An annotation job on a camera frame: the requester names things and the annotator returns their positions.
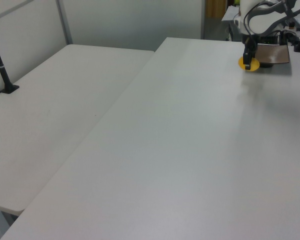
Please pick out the grey metal partition post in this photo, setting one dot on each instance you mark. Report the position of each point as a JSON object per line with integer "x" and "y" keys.
{"x": 65, "y": 22}

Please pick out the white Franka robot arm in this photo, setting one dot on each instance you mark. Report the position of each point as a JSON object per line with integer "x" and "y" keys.
{"x": 262, "y": 17}

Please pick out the brown wooden panel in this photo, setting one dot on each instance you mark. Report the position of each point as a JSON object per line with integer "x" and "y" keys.
{"x": 215, "y": 8}

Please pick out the yellow potato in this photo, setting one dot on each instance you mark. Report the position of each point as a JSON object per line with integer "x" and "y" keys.
{"x": 255, "y": 65}

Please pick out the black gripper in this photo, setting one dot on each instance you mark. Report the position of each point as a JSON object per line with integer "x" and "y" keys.
{"x": 248, "y": 42}

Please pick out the black pole with flat base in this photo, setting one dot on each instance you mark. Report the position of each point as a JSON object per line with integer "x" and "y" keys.
{"x": 1, "y": 70}

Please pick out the black electronics box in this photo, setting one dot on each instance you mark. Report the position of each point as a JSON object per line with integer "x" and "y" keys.
{"x": 273, "y": 38}

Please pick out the grey horizontal partition rail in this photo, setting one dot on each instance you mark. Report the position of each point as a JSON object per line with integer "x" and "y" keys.
{"x": 10, "y": 10}

